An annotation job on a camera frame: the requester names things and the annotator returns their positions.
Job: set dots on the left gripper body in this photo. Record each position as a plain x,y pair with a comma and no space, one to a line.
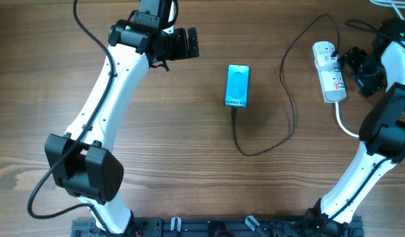
178,49

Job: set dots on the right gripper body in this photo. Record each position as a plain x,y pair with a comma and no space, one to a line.
360,69

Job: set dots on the white power strip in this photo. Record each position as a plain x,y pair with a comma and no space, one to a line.
331,81

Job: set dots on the teal screen smartphone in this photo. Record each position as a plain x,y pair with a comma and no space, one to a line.
236,92

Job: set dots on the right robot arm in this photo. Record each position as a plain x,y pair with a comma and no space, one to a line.
382,145

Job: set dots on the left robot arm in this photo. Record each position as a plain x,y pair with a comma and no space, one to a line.
81,160

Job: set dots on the white USB charger plug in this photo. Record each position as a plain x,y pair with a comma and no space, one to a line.
324,61

